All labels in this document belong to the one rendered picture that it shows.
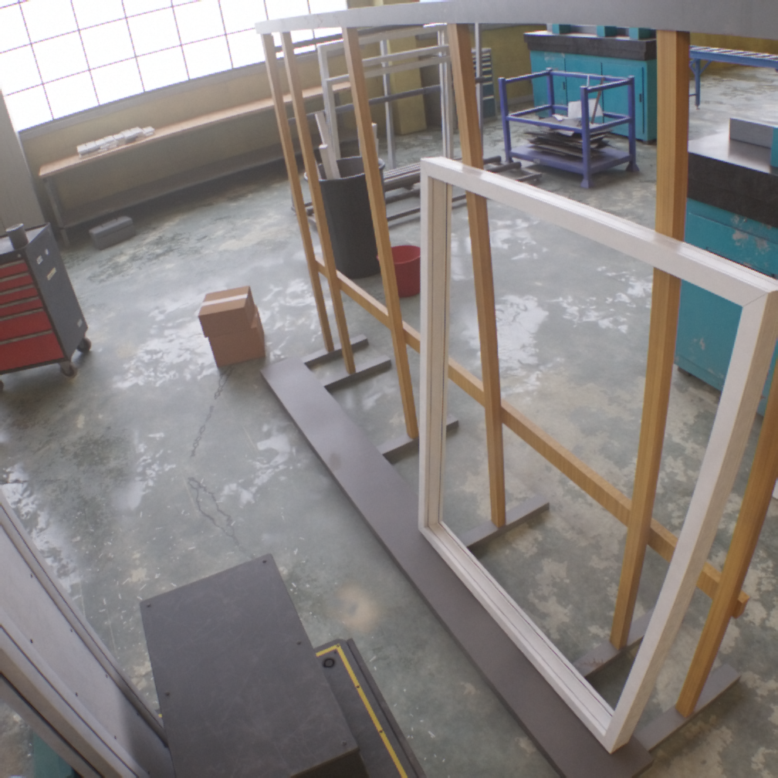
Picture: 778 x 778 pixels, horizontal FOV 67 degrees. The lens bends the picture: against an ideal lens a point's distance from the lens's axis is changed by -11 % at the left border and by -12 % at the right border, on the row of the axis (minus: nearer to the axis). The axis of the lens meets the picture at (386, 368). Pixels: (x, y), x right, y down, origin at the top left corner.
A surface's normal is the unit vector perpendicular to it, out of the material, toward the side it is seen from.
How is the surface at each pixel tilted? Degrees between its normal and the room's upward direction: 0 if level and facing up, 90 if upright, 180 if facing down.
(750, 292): 82
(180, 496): 0
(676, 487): 0
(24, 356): 90
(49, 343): 90
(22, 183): 90
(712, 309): 90
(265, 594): 0
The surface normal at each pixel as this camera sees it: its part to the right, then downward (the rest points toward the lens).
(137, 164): 0.46, 0.42
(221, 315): 0.08, 0.53
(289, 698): -0.14, -0.83
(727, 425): -0.89, 0.23
